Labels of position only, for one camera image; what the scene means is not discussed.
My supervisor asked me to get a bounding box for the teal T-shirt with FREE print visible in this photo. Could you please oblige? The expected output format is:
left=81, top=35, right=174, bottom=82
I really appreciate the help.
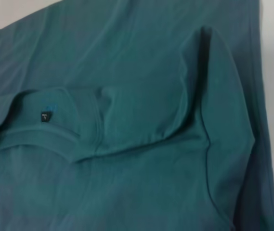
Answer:
left=0, top=0, right=274, bottom=231

